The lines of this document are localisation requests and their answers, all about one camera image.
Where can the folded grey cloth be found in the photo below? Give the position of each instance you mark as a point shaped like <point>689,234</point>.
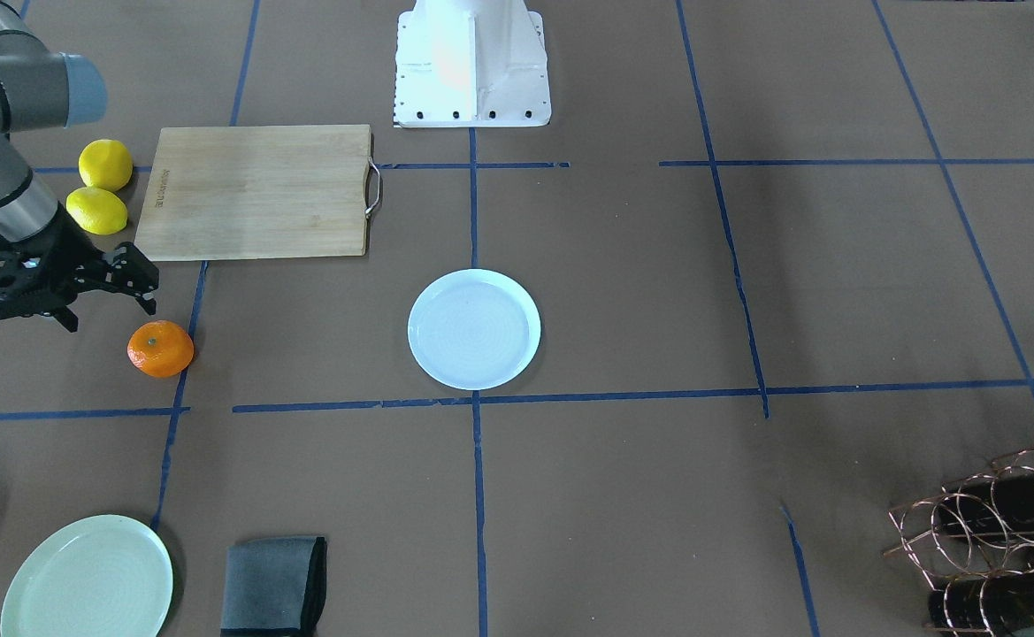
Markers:
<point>274,587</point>

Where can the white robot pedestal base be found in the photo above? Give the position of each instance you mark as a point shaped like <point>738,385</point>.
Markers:
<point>471,64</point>

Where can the dark wine bottle upper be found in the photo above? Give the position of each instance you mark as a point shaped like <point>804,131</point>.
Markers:
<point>991,510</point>

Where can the light blue plate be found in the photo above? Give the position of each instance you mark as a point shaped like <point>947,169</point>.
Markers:
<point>474,329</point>

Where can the light green plate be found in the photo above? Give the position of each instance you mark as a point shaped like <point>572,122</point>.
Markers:
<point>105,575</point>

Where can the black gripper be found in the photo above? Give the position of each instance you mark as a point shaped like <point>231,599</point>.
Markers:
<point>68,251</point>

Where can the wooden cutting board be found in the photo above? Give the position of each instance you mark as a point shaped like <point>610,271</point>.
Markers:
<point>264,192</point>

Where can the yellow lemon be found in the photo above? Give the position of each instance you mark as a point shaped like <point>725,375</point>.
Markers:
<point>105,164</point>
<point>97,211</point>

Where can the copper wire bottle rack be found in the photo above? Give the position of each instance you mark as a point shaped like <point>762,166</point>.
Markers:
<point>973,544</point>

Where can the yellow lemon near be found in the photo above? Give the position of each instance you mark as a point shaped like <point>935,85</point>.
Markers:
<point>97,211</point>

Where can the yellow lemon far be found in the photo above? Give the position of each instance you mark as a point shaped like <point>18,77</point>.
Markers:
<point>105,164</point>

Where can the orange mandarin fruit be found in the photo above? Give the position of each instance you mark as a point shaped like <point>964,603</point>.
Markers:
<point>161,349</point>

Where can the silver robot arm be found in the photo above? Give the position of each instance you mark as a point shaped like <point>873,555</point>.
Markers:
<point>39,89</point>

